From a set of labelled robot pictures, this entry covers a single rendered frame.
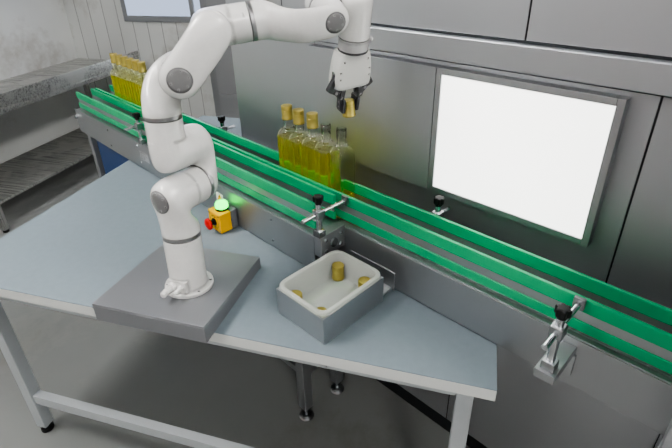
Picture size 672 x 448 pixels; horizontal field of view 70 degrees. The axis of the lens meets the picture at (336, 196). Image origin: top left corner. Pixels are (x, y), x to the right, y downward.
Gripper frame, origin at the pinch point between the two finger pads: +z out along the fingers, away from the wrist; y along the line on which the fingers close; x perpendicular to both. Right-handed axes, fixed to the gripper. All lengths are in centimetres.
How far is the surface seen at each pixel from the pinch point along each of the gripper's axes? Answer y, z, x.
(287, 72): -2.8, 12.4, -43.6
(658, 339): -17, 8, 83
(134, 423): 77, 101, 5
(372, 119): -10.9, 9.7, -3.0
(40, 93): 83, 104, -243
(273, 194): 19.3, 30.5, -7.0
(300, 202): 15.8, 26.1, 4.1
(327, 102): -5.8, 12.4, -20.7
